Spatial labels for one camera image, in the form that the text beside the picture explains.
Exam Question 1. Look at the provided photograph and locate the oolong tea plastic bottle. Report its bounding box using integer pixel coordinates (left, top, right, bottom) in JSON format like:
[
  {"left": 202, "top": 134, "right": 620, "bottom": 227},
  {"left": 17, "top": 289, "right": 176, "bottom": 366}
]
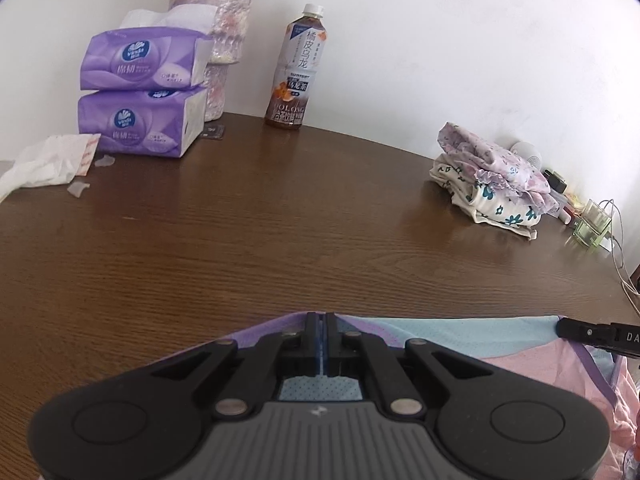
[{"left": 265, "top": 3, "right": 328, "bottom": 130}]

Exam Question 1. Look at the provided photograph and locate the upper purple tissue pack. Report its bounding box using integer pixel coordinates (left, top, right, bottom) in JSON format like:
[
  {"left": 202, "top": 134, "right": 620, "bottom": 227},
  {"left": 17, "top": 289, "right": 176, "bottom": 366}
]
[{"left": 79, "top": 4, "right": 216, "bottom": 91}]

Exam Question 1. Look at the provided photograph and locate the pink and blue mesh garment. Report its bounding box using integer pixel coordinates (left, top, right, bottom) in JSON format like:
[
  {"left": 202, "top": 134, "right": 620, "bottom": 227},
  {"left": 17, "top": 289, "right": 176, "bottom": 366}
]
[{"left": 172, "top": 315, "right": 639, "bottom": 479}]

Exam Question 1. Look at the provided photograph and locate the small black device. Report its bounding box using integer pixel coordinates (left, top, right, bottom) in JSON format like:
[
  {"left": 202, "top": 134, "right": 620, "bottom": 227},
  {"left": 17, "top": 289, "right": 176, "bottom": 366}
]
[{"left": 542, "top": 169, "right": 567, "bottom": 194}]

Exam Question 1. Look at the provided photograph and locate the crumpled white tissue wrapper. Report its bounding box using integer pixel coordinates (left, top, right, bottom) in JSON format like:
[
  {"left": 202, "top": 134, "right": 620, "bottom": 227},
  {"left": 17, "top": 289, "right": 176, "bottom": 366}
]
[{"left": 1, "top": 133, "right": 101, "bottom": 200}]

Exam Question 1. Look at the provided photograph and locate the lower purple tissue pack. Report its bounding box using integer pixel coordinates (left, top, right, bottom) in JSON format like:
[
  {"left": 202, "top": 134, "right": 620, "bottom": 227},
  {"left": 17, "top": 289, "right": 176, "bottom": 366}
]
[{"left": 77, "top": 87, "right": 206, "bottom": 158}]

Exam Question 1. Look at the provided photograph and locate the folded white teal-flower cloth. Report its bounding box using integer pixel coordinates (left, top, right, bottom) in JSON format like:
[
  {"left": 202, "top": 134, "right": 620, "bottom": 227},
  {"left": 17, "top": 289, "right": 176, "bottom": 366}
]
[{"left": 430, "top": 155, "right": 540, "bottom": 240}]

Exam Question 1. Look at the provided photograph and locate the folded purple floral cloth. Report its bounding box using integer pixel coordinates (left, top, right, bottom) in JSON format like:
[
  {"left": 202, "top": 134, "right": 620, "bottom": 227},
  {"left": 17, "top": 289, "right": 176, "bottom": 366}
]
[{"left": 437, "top": 122, "right": 559, "bottom": 214}]

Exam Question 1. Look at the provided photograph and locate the pink glass flower vase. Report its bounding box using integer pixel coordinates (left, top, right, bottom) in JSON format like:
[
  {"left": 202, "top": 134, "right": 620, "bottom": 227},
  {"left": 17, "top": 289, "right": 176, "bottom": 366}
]
[{"left": 169, "top": 0, "right": 254, "bottom": 122}]

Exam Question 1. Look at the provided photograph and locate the purple tissue pack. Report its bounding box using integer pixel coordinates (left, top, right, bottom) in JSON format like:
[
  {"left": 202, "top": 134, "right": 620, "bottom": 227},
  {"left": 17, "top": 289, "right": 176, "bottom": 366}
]
[
  {"left": 79, "top": 4, "right": 216, "bottom": 91},
  {"left": 77, "top": 87, "right": 206, "bottom": 158}
]

